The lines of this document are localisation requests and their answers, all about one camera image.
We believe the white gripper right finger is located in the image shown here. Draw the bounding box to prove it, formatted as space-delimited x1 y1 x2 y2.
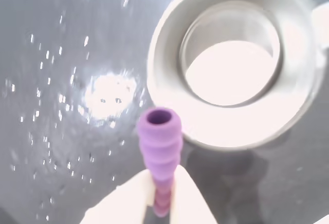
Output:
168 164 220 224

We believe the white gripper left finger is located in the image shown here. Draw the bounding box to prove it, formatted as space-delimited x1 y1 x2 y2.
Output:
83 169 156 224

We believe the purple ribbed pen grip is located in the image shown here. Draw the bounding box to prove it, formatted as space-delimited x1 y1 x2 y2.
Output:
136 106 185 218

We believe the black glossy table mat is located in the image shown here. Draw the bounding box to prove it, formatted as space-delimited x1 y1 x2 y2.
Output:
0 0 329 224

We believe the green steel-lined mug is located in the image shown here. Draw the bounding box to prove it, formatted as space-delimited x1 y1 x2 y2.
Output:
147 0 329 151

